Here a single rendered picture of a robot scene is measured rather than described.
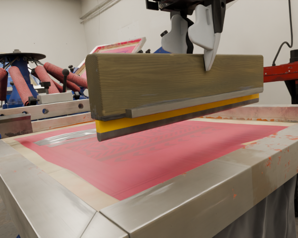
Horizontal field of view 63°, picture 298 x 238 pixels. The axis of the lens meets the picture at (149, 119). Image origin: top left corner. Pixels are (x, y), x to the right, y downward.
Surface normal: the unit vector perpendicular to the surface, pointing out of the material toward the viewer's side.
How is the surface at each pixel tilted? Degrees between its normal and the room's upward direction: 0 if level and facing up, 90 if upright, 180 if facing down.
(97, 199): 0
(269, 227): 91
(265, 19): 90
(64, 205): 0
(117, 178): 0
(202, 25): 85
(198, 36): 85
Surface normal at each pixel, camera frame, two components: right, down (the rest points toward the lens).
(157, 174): -0.11, -0.98
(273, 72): 0.15, 0.12
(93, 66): -0.76, 0.16
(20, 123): 0.62, 0.04
